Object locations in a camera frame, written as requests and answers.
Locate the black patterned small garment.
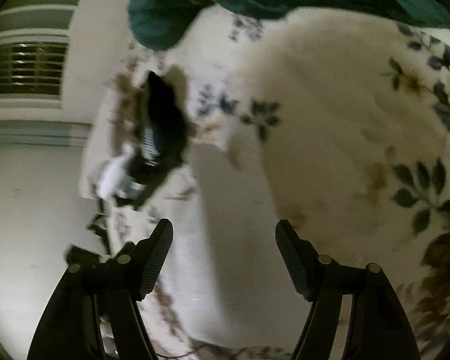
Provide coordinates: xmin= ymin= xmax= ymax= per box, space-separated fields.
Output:
xmin=111 ymin=71 xmax=188 ymax=211

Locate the floral bed blanket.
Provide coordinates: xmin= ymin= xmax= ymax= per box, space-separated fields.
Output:
xmin=80 ymin=7 xmax=450 ymax=359

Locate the barred window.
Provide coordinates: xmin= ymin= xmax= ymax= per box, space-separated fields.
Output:
xmin=0 ymin=34 xmax=70 ymax=101

